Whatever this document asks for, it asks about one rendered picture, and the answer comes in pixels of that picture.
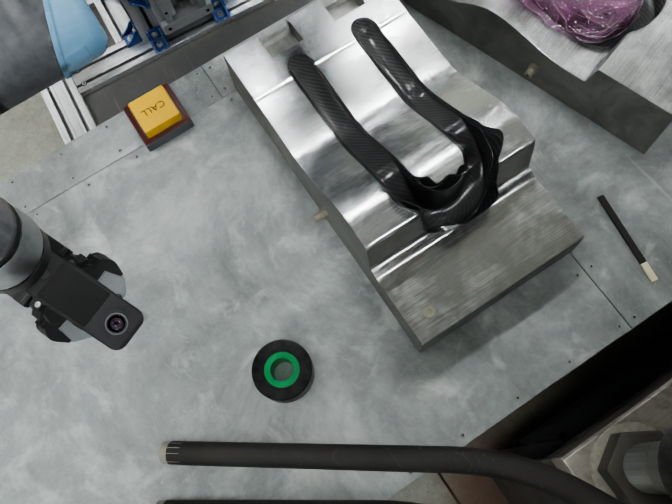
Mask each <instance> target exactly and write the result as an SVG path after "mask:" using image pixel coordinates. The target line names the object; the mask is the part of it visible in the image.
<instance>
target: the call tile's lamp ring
mask: <svg viewBox="0 0 672 504"><path fill-rule="evenodd" d="M162 86H163V88H164V89H166V90H167V92H168V93H169V95H170V96H171V98H172V99H173V101H174V103H175V104H176V106H177V107H178V109H179V110H180V112H181V113H182V115H183V116H184V119H183V120H181V121H179V122H178V123H176V124H174V125H172V126H171V127H169V128H167V129H166V130H164V131H162V132H161V133H159V134H157V135H155V136H154V137H152V138H150V139H149V140H148V139H147V138H146V136H145V134H144V133H143V131H142V130H141V128H140V126H139V125H138V123H137V122H136V120H135V118H134V117H133V115H132V114H131V112H130V110H129V109H130V108H129V107H128V106H126V107H124V108H123V109H124V111H125V112H126V114H127V116H128V117H129V119H130V120H131V122H132V124H133V125H134V127H135V128H136V130H137V132H138V133H139V135H140V137H141V138H142V140H143V141H144V143H145V145H146V146H147V145H149V144H150V143H152V142H154V141H156V140H157V139H159V138H161V137H162V136H164V135H166V134H167V133H169V132H171V131H172V130H174V129H176V128H178V127H179V126H181V125H183V124H184V123H186V122H188V121H189V120H191V119H190V117H189V116H188V114H187V113H186V111H185V110H184V108H183V107H182V105H181V104H180V102H179V101H178V99H177V97H176V96H175V94H174V93H173V91H172V90H171V88H170V87H169V85H168V84H167V83H166V84H164V85H162Z"/></svg>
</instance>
